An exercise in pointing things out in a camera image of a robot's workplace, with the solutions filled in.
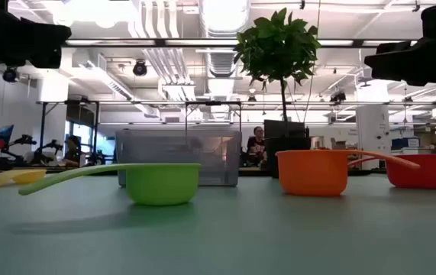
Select black metal rig frame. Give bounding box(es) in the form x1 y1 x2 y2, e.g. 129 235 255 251
36 99 101 161

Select orange measuring cup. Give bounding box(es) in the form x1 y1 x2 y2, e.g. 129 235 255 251
276 149 421 198

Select green measuring cup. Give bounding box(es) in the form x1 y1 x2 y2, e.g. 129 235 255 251
18 163 202 206

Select grey translucent plastic basket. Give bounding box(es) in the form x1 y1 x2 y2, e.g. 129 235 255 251
115 128 242 187

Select round black ceiling camera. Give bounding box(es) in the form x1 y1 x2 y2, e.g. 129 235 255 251
2 67 18 83
132 60 149 77

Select black monitor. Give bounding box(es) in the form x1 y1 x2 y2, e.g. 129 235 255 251
263 119 307 139

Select overhead light bar frame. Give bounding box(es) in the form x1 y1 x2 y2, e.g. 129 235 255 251
64 37 419 49

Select potted plant in black pot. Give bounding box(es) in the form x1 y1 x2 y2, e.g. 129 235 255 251
232 7 322 180

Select red measuring cup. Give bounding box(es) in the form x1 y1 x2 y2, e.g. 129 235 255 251
347 154 436 190

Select white pillar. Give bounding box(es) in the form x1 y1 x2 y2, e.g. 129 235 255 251
356 82 392 170

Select yellow measuring cup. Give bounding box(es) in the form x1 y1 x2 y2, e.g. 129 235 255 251
0 169 47 188

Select blue storage bins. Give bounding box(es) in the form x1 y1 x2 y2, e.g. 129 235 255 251
391 137 421 156

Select silver ventilation duct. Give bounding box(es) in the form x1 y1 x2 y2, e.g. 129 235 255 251
198 0 251 39

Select black background robot arms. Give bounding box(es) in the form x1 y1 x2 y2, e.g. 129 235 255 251
11 134 64 167

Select person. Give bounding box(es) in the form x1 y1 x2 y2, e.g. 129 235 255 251
244 125 268 168
63 134 85 168

